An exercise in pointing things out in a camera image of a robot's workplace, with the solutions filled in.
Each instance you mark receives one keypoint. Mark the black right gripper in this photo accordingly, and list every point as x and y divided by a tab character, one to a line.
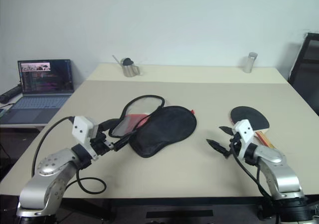
233	149

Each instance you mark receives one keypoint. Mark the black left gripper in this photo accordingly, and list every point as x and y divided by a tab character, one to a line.
101	146

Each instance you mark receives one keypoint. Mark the black table tennis paddle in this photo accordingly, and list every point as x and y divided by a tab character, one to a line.
249	115

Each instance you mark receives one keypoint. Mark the black and red paddle case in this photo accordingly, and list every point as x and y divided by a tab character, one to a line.
165	130

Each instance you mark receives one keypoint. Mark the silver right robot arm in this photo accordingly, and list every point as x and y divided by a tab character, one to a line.
276	169

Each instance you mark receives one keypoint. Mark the steel watering can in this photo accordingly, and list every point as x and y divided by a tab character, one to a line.
129	71

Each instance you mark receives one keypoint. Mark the steel cylinder tumbler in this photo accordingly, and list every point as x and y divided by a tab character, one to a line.
249	63

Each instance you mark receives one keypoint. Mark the open blue laptop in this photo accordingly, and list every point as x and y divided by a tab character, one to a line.
42	89

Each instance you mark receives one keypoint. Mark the white side table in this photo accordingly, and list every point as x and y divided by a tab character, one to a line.
22	127

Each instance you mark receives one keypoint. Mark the black mesh office chair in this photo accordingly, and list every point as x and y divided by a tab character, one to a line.
307	72

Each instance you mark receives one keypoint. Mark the black bar-shaped device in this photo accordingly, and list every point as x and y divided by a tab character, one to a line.
10	94

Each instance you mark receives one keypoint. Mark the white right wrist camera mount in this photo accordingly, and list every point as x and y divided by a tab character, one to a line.
245	130

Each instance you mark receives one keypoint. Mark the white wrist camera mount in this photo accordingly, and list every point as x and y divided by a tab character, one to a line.
245	130
81	129

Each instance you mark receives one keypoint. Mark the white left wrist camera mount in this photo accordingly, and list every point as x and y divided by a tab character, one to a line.
81	129

